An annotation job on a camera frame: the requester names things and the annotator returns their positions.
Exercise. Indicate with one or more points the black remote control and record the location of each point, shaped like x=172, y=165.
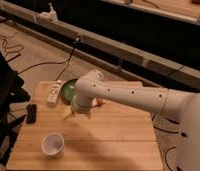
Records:
x=31, y=113

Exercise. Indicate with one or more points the white and orange box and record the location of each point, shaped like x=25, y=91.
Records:
x=99, y=102

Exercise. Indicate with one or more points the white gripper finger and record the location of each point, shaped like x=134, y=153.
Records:
x=67, y=113

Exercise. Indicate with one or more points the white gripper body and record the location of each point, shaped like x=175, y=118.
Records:
x=77, y=109

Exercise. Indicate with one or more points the green ceramic bowl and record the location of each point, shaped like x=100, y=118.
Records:
x=68, y=90

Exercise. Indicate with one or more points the white power strip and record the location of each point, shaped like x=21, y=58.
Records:
x=54, y=92

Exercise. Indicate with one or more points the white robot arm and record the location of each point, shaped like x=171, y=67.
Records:
x=180, y=106

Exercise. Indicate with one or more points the white object on rail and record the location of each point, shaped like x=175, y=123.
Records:
x=51, y=15

